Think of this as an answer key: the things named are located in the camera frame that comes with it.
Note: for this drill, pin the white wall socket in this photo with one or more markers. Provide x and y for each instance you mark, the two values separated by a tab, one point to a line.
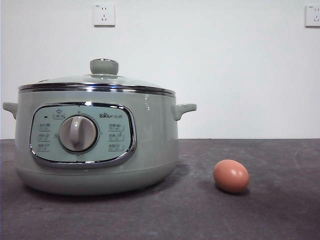
313	16
104	15

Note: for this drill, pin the glass lid with green knob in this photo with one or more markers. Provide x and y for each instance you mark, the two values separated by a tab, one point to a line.
104	67

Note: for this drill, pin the pale green electric cooking pot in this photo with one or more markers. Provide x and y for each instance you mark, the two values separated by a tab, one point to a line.
155	140

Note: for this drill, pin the brown egg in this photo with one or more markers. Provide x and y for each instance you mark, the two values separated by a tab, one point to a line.
231	176

